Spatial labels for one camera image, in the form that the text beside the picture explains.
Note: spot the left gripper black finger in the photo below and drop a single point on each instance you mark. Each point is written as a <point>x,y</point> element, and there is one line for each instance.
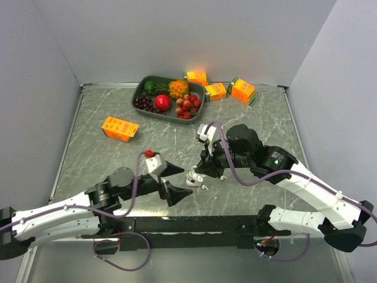
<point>170,169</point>
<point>176,194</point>

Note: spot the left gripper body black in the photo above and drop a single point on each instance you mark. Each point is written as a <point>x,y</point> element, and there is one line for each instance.
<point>146,184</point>

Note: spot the white gold-rimmed charging case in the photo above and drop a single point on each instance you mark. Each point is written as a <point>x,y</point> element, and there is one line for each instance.
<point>193,179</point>

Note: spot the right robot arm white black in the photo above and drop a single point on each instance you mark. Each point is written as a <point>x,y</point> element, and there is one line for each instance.
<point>337,219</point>

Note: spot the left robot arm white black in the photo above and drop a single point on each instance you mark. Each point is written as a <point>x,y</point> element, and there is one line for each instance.
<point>88,213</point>

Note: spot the red lychee bunch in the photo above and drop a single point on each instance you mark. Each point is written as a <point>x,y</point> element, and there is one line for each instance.
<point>188,107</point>

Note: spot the orange box front left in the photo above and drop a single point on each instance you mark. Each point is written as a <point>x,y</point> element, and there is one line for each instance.
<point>119,129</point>

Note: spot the orange box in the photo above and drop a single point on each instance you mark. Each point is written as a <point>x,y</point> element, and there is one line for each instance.
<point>196,77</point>
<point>119,129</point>
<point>215,92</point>
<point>242,90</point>

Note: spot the orange box middle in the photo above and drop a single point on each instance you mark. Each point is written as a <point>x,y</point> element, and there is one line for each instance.
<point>215,92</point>

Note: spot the red pomegranate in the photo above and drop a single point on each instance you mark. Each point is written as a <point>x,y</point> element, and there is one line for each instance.
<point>162,102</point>

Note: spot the orange box right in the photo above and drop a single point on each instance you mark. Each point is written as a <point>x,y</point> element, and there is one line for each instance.
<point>242,90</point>

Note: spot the dark grape bunch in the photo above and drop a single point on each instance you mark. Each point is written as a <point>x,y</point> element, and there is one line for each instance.
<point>145,103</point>

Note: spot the orange spiky fruit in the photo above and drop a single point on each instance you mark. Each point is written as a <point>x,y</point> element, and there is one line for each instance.
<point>178,89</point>

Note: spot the green herb sprig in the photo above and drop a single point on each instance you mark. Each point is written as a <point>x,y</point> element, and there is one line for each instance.
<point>161,88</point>

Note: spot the orange box back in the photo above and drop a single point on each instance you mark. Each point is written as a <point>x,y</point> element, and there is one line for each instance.
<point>196,77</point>

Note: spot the green fruit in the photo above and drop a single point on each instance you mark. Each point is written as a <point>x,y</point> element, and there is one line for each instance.
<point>150,88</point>

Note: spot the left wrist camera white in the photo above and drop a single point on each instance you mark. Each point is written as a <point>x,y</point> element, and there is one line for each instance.
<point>155,163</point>

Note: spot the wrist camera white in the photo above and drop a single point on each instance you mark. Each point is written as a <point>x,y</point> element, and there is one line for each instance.
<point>205,134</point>
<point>155,163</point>

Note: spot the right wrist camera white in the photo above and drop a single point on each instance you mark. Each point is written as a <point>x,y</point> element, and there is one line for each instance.
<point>205,134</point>

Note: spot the aluminium frame left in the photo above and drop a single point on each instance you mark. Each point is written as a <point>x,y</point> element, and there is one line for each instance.
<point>28,259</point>

